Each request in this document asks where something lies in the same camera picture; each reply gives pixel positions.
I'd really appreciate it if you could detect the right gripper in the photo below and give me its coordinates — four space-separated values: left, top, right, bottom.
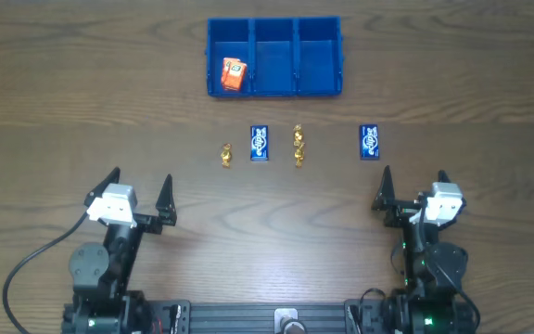
371 164 451 229

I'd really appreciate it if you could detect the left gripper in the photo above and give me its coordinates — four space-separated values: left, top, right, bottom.
84 166 179 236

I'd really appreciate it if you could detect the blue candy pack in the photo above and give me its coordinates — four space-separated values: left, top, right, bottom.
359 123 381 161
249 124 270 162

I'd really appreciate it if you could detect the blue tray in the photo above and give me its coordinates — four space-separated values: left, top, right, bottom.
206 16 344 98

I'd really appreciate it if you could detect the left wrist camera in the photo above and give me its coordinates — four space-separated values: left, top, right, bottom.
85 183 139 229

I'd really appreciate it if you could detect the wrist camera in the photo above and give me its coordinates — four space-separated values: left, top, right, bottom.
85 183 139 229
408 181 464 228

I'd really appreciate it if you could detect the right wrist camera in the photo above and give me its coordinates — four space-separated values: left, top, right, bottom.
408 181 464 228

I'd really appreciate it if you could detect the black cable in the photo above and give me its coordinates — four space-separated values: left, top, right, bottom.
1 211 91 334
389 206 482 333

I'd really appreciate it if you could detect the mounting rail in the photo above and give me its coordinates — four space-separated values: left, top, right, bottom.
61 299 477 334

